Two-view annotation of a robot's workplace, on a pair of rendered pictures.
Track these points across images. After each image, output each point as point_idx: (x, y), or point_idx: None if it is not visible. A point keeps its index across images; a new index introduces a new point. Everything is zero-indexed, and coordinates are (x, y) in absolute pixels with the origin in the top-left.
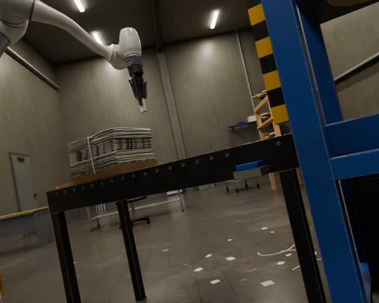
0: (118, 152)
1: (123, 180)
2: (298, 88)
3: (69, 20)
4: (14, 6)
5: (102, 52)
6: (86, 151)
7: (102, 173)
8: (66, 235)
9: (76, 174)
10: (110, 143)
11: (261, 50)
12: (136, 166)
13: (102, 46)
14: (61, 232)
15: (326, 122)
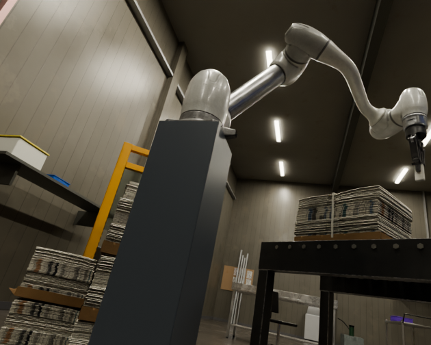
0: (379, 216)
1: (396, 249)
2: None
3: (355, 66)
4: (310, 40)
5: (370, 112)
6: (325, 209)
7: (345, 239)
8: (269, 304)
9: (302, 234)
10: (370, 203)
11: None
12: None
13: (372, 106)
14: (266, 297)
15: None
